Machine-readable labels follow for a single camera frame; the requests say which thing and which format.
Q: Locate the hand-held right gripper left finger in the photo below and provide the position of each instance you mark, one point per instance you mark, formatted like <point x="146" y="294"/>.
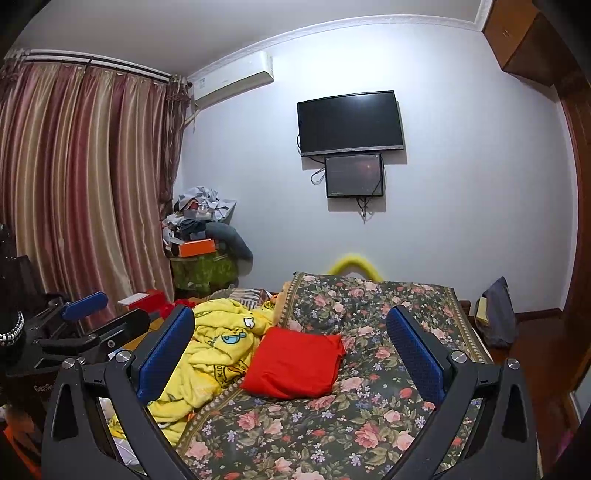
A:
<point x="166" y="355"/>

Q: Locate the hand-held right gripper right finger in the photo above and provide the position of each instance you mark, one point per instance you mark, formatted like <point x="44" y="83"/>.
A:
<point x="415" y="355"/>

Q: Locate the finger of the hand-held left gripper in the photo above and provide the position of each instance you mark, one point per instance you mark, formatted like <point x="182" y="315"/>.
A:
<point x="85" y="305"/>
<point x="120" y="330"/>

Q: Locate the red zip jacket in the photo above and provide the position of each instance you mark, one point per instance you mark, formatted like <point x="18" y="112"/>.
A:
<point x="291" y="364"/>

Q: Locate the red and white box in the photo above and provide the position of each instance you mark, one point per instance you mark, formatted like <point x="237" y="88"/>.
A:
<point x="147" y="300"/>

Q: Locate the yellow cartoon blanket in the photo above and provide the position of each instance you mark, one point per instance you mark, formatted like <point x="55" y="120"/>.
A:
<point x="221" y="350"/>

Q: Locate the pale yellow pad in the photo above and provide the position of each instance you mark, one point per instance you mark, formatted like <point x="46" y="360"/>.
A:
<point x="482" y="311"/>

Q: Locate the green printed cloth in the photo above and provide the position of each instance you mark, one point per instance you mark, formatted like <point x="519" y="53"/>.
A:
<point x="203" y="272"/>

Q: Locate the grey bag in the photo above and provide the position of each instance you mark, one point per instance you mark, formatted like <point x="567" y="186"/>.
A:
<point x="501" y="314"/>

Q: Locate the striped cloth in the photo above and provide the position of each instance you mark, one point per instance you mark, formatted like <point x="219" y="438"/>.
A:
<point x="249" y="295"/>

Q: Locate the orange box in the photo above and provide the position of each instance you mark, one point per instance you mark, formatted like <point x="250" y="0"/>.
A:
<point x="196" y="248"/>

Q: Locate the yellow foam tube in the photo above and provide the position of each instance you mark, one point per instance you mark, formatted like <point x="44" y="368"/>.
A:
<point x="353" y="259"/>

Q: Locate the floral blanket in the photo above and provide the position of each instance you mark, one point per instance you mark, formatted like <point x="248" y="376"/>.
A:
<point x="323" y="424"/>

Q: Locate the striped curtain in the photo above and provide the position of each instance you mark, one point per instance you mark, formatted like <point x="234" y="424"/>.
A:
<point x="83" y="184"/>

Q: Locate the grey neck pillow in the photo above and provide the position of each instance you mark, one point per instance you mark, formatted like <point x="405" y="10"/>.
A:
<point x="231" y="233"/>

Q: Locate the pile of clutter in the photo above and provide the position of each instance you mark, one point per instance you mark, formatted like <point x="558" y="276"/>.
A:
<point x="203" y="196"/>

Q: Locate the small black monitor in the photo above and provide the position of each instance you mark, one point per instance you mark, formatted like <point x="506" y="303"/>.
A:
<point x="353" y="175"/>

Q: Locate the large black television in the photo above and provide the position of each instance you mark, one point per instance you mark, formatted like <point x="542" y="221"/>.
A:
<point x="348" y="122"/>

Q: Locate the white air conditioner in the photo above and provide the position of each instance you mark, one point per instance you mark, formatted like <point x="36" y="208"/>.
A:
<point x="231" y="81"/>

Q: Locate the wooden overhead cabinet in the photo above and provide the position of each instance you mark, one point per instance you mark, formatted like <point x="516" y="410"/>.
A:
<point x="508" y="27"/>

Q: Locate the wooden bed frame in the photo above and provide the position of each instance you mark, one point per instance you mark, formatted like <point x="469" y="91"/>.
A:
<point x="464" y="305"/>

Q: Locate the curtain rail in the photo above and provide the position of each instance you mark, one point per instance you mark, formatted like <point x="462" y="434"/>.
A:
<point x="115" y="67"/>

